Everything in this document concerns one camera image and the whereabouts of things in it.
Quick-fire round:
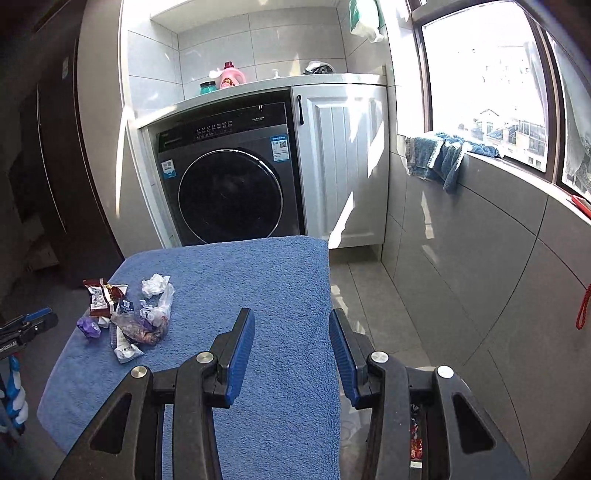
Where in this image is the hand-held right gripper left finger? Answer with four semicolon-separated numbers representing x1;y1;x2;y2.
53;307;256;480

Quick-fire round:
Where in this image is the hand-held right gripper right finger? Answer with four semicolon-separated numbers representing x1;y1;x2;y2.
329;308;532;480

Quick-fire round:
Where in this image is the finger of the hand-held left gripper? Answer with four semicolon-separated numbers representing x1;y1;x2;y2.
0;307;59;344

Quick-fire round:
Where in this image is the purple candy wrapper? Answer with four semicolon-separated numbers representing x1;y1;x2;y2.
76;316;101;340

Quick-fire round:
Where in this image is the brown snack wrapper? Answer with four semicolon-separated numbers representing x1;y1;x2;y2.
83;278;129;318

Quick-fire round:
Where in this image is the white torn wrapper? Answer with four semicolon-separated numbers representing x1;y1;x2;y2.
110;323;145;364

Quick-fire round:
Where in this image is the clear plastic bag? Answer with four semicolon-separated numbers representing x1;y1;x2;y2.
139;284;176;332

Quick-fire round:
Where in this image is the clear bag with dark scraps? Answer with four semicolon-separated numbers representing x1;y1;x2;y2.
111;311;169;346

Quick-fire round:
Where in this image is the white tissue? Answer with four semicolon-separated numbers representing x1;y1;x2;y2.
141;273;171;298

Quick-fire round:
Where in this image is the person's left hand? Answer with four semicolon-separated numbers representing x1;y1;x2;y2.
0;355;27;435

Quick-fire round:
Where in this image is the cardboard box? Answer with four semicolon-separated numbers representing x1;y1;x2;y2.
23;222;62;274

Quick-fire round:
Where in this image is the blue terry towel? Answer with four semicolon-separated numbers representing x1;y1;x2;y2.
37;235;342;480

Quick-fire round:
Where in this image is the dark grey washing machine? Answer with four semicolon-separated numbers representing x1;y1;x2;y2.
152;102;306;246

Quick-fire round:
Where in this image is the dark refrigerator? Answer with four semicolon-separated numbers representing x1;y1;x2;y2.
0;0;125;289

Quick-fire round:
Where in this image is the white cabinet door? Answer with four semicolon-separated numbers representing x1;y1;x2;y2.
291;85;389;250

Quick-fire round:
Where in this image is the blue denim cloth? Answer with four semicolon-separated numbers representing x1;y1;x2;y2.
405;132;502;193

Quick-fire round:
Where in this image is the white countertop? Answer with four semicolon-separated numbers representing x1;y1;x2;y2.
136;73;387;130

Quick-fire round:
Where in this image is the pink detergent bottle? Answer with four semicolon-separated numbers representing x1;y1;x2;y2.
220;61;245;90

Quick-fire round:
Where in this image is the brown framed window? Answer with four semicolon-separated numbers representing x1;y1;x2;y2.
411;0;591;204

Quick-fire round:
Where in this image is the green and white package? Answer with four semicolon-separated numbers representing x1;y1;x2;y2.
348;0;386;44

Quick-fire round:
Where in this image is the red cord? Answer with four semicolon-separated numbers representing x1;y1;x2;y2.
576;281;591;330

